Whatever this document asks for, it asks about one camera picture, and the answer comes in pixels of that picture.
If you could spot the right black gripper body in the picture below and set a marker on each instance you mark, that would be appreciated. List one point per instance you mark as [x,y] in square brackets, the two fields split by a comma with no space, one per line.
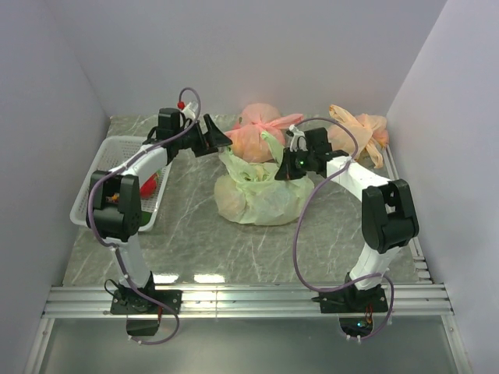
[303,160]

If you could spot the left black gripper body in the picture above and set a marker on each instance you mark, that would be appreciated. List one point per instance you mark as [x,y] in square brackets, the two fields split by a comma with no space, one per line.
[194,139]

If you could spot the green avocado-print plastic bag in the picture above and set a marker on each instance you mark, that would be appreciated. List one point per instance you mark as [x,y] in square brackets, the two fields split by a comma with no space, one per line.
[249,193]

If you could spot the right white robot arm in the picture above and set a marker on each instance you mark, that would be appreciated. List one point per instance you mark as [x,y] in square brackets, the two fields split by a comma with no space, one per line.
[388,215]

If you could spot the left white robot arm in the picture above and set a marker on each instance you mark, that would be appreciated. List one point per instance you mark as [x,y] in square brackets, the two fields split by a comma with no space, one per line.
[114,210]

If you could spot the pink tied plastic bag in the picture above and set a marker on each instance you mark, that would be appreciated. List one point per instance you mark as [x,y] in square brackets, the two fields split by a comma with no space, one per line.
[255,119]

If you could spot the orange tied plastic bag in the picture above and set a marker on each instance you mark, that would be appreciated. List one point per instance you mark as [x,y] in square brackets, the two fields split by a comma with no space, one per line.
[370,132]

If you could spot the red fake dragon fruit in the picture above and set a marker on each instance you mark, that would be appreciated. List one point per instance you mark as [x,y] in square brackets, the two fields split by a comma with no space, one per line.
[148,189]

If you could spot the green fake avocado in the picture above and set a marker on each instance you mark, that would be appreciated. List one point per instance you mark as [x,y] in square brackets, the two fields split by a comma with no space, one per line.
[146,218]

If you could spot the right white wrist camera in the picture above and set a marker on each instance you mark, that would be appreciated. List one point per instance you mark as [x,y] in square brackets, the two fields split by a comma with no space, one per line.
[297,139]

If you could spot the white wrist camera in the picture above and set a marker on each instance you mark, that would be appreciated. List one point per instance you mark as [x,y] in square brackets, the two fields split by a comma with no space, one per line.
[297,139]
[189,112]

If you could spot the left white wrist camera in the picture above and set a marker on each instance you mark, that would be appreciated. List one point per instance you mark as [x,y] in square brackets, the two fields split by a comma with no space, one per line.
[189,112]

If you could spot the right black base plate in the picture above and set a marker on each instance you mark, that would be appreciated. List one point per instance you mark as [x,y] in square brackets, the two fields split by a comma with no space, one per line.
[352,300]

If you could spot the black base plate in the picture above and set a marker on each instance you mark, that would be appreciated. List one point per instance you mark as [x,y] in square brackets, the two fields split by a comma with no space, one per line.
[352,300]
[130,303]

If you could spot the aluminium mounting rail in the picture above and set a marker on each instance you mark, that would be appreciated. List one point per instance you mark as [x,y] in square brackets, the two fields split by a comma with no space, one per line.
[242,301]

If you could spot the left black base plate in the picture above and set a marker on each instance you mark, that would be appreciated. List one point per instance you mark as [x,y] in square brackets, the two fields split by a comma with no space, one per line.
[130,303]

